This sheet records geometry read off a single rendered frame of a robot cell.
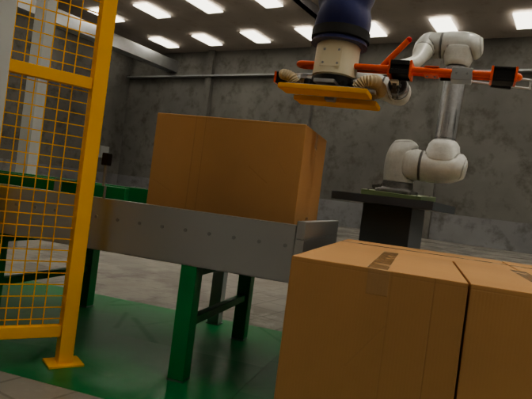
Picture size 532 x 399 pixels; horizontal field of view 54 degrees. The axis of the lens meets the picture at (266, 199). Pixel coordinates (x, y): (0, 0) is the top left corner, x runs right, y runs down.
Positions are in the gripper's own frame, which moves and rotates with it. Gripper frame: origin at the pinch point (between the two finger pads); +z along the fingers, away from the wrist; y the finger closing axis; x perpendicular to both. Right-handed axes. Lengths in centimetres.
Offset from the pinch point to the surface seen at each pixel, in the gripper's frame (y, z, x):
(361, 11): -19.9, 9.2, 14.6
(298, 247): 68, 37, 21
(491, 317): 72, 81, -32
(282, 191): 50, 21, 33
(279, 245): 68, 37, 27
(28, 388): 120, 68, 92
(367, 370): 89, 81, -8
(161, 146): 39, 20, 83
